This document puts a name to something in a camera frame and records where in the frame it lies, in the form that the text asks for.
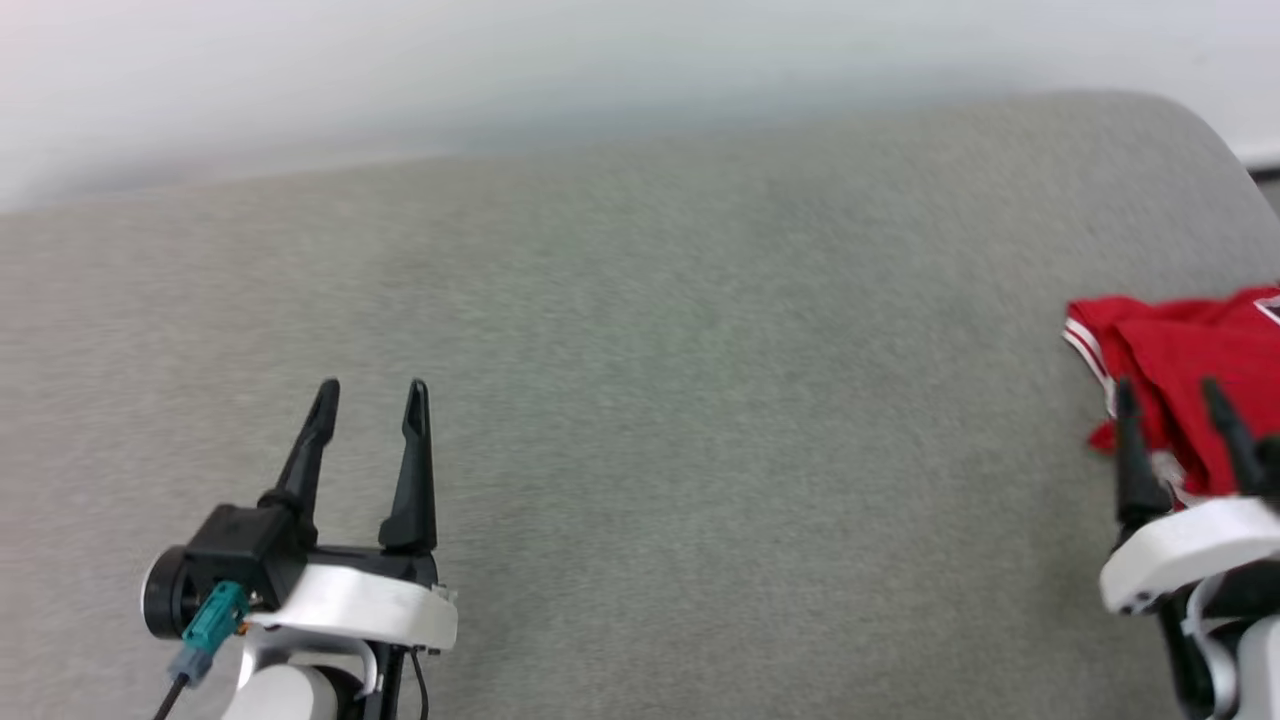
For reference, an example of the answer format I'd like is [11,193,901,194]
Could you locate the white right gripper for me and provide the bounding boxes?
[1099,376,1280,617]

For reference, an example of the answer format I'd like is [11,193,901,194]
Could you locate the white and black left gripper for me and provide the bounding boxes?
[245,378,460,653]

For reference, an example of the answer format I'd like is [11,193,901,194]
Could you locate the red sports jersey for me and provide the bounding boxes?
[1061,286,1280,511]

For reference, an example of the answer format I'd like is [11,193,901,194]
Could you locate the grey-beige fabric sofa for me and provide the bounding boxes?
[0,90,1280,720]

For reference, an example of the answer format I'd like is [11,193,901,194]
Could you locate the black cable with teal connector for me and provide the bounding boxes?
[150,580,251,720]

